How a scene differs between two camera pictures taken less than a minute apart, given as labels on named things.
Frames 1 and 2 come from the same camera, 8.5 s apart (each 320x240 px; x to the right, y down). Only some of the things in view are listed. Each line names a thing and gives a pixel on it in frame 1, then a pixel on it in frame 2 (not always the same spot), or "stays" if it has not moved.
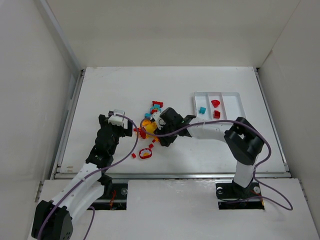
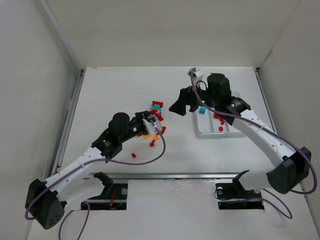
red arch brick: [156, 102] stays
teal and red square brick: [202, 110] stays
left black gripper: [116, 127] → [144, 116]
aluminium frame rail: [176, 176] stays
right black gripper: [160, 132] → [189, 95]
